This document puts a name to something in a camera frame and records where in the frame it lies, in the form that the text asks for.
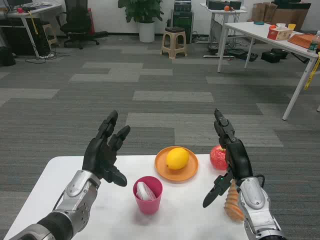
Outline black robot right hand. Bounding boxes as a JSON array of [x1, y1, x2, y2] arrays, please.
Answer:
[[202, 108, 254, 209]]

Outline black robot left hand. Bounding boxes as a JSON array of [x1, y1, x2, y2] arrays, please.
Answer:
[[82, 109, 132, 188]]

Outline ridged orange bread loaf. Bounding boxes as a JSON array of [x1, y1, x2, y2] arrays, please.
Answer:
[[224, 178, 245, 223]]

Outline red apple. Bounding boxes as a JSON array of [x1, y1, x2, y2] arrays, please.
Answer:
[[209, 144, 230, 171]]

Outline orange plate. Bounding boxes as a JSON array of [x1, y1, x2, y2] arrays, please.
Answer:
[[154, 145, 200, 183]]

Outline white plastic packet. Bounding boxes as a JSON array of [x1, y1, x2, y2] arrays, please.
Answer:
[[136, 181, 157, 202]]

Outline yellow lemon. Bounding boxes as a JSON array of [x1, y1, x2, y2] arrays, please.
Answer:
[[166, 147, 190, 171]]

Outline pink plastic cup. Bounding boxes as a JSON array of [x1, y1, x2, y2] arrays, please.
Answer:
[[132, 176, 164, 215]]

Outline black equipment case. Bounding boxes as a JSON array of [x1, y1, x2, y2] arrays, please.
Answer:
[[261, 48, 288, 62], [228, 48, 258, 62]]

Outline yellow tape measure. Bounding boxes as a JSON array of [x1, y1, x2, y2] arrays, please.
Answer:
[[303, 51, 320, 91]]

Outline large white table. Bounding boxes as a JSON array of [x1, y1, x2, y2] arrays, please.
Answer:
[[217, 21, 320, 121]]

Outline small wooden stool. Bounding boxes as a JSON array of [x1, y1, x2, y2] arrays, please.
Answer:
[[42, 23, 59, 47]]

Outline red white tissue box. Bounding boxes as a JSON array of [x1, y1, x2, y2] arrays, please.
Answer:
[[266, 23, 294, 41]]

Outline red fire extinguisher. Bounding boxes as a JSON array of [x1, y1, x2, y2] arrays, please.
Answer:
[[87, 7, 96, 35]]

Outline beige plastic stool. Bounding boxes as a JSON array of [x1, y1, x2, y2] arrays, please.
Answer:
[[160, 26, 188, 60]]

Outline black waste bin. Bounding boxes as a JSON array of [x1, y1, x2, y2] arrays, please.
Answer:
[[0, 46, 16, 67]]

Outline orange woven tray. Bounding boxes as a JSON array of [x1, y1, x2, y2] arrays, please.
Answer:
[[287, 33, 318, 46]]

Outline green label plastic bottle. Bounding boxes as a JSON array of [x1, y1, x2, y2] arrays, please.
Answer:
[[309, 30, 320, 53]]

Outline black office chair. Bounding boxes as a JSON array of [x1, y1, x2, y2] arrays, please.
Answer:
[[56, 0, 109, 50]]

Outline potted green plant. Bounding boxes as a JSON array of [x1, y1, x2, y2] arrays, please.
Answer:
[[117, 0, 165, 43]]

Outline black green cabinet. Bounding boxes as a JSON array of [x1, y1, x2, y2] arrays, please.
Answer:
[[172, 0, 195, 45]]

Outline white standing desk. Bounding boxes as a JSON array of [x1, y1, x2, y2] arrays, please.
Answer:
[[199, 2, 248, 59]]

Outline brown paper bags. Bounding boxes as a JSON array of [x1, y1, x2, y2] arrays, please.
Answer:
[[251, 2, 278, 23]]

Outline brown cardboard box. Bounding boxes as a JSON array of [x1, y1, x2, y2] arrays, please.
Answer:
[[271, 7, 312, 32]]

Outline black desktop device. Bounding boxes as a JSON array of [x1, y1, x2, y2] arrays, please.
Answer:
[[208, 0, 242, 11]]

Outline white office desk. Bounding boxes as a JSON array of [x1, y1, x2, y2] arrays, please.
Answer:
[[0, 2, 63, 58]]

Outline yellow hanging strap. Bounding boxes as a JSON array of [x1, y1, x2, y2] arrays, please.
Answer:
[[29, 11, 39, 35]]

